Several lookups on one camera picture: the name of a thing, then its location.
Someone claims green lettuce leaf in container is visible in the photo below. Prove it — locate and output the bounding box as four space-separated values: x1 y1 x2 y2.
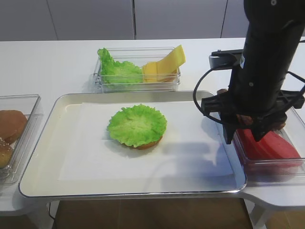
97 48 143 84

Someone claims upright yellow cheese slice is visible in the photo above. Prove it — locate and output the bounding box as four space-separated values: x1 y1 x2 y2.
156 45 186 74

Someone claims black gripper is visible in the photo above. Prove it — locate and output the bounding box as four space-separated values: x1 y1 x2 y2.
200 66 305 144

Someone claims clear patty tomato container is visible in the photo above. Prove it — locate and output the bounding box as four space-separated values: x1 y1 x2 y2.
216 87 305 177

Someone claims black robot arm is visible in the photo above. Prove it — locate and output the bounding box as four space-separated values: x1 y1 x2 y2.
196 0 305 144

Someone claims sesame bun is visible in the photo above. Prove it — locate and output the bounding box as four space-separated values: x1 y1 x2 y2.
0 144 13 168
0 138 10 150

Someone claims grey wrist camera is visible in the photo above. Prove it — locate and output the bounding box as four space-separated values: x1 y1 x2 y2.
209 49 243 71

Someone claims clear bun container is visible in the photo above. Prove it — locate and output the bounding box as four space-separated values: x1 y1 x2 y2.
0 94 43 185

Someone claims flat yellow cheese slice stack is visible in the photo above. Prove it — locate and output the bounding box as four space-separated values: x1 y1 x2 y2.
142 62 177 83

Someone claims brown bun bottom half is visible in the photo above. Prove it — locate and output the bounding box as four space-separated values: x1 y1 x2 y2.
0 110 27 144

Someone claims green lettuce leaf on bun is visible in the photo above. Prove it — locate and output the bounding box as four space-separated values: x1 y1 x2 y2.
107 104 167 148

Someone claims bottom bun on tray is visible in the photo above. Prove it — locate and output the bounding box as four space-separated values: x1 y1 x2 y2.
130 136 163 150

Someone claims red tomato slice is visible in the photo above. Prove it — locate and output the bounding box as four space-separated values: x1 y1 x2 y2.
256 131 301 160
237 129 259 160

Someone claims silver metal tray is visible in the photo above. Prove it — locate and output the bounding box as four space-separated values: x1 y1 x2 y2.
19 92 247 200

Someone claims clear lettuce cheese container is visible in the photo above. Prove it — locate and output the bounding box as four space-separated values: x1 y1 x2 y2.
93 47 181 93

